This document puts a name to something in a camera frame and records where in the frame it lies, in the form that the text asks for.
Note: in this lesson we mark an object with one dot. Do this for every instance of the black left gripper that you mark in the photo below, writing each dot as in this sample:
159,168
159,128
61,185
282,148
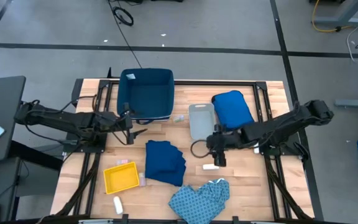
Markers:
123,122

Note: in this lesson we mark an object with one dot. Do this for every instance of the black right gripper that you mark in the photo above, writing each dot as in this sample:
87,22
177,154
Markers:
217,141

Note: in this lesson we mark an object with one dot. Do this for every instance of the white gauze roll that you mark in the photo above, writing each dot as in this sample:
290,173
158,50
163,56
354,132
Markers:
118,205
256,150
210,167

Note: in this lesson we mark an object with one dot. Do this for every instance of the navy fabric basket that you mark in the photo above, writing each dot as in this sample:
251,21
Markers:
148,93

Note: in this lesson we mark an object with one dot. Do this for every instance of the small pink clear packet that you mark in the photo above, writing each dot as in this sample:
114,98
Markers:
122,162

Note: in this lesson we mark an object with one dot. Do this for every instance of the grey plastic bin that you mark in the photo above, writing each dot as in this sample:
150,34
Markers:
201,123

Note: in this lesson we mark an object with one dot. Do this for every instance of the small clear vial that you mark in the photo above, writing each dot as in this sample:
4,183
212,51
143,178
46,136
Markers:
178,118

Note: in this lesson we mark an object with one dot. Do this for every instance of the blue patterned hospital gown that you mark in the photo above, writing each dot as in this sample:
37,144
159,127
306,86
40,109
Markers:
197,203

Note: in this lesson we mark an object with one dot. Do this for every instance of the small clear bottle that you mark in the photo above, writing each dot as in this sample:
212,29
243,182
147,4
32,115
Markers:
142,180

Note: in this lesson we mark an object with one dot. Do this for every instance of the yellow plastic tray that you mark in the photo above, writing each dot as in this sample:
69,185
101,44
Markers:
121,178

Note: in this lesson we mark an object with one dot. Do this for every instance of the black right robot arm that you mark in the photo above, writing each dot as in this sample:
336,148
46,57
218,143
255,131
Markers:
284,123

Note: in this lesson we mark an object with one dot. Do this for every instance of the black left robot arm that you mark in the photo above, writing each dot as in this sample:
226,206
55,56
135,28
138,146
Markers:
73,119

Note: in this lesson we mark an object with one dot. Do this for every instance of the folded navy cloth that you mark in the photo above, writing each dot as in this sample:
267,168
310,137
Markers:
165,163

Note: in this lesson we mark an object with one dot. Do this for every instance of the blue pillow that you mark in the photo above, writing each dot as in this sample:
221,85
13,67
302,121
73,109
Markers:
232,109

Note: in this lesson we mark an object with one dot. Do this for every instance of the silver bar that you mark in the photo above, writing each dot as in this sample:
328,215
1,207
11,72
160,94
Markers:
95,221
263,222

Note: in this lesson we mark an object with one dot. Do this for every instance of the grey desk foot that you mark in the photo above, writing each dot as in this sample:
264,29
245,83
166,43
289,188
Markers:
356,104

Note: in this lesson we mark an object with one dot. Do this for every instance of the grey desk frame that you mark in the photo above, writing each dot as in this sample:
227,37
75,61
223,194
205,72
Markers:
346,12

